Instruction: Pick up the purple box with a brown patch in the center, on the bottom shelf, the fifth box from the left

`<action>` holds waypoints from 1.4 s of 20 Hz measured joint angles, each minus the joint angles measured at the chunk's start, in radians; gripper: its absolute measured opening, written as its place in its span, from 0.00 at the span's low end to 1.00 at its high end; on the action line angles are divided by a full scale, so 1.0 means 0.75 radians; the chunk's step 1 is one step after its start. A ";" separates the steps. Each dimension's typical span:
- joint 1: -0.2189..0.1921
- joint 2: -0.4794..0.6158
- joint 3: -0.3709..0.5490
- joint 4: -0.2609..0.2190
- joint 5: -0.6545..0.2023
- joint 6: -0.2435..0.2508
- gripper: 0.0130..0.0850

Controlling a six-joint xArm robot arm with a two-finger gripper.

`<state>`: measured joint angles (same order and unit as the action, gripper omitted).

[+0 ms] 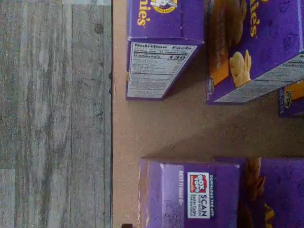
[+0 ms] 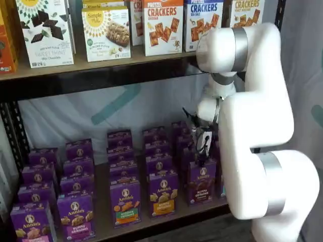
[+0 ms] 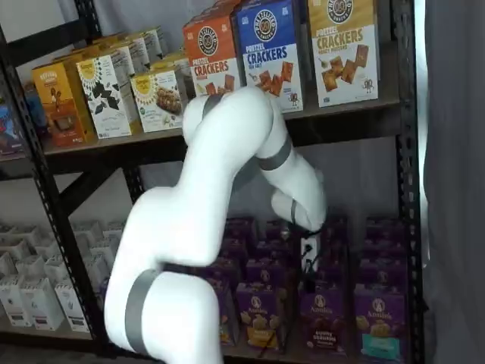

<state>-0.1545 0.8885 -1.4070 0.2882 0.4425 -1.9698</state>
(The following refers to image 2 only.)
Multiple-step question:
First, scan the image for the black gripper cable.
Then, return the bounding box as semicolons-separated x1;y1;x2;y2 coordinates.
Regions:
182;107;214;162

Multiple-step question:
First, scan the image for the purple box teal patch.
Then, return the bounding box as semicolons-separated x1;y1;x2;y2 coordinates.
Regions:
216;161;229;200

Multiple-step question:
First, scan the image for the purple box green patch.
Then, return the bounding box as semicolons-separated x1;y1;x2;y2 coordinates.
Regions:
110;179;142;229

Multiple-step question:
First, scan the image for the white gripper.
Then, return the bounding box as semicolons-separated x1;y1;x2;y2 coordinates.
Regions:
192;127;213;167

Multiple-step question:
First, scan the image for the yellow pretzel crackers box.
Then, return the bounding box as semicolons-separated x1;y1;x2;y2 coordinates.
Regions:
230;0;266;29

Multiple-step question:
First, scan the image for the white backdrop cloth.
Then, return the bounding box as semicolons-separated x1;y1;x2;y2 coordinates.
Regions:
17;0;323;242

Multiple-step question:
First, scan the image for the Simple Mills bar box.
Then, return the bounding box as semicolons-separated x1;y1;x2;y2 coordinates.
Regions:
82;0;126;10
81;6;132;63

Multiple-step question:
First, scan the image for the orange snack box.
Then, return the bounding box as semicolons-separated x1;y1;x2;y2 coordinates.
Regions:
0;0;19;75

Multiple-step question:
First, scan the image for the purple box magenta patch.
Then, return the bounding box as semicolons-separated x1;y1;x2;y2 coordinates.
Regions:
57;191;97;240

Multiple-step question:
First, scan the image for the purple Annie's box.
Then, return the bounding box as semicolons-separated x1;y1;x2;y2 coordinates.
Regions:
145;153;174;175
28;148;61;168
107;129;133;150
141;127;168;144
65;138;94;160
63;157;96;178
176;135;195;151
17;181;58;205
180;145;200;184
109;161;139;183
143;140;171;156
60;174;95;196
106;147;136;164
22;163;57;186
172;120;194;139

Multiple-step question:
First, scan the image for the purple box yellow patch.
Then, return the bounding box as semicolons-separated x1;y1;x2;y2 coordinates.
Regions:
148;170;179;219

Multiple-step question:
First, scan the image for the purple box pink patch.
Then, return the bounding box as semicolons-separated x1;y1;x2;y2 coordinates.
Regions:
10;201;58;242

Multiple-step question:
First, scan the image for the blue pretzel crackers box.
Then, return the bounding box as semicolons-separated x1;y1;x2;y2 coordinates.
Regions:
183;0;225;52

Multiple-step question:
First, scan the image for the white Sweet Thins box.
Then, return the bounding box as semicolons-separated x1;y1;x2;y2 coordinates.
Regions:
15;0;75;69
67;0;77;55

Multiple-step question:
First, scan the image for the orange pretzel crackers box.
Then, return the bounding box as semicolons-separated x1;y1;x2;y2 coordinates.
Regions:
141;0;184;57
129;0;145;47

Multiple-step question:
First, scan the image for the black metal shelf rack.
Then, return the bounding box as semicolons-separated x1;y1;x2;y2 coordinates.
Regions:
0;0;287;242

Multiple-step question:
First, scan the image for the purple box brown patch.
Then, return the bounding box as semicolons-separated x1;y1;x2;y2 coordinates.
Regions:
187;159;218;207

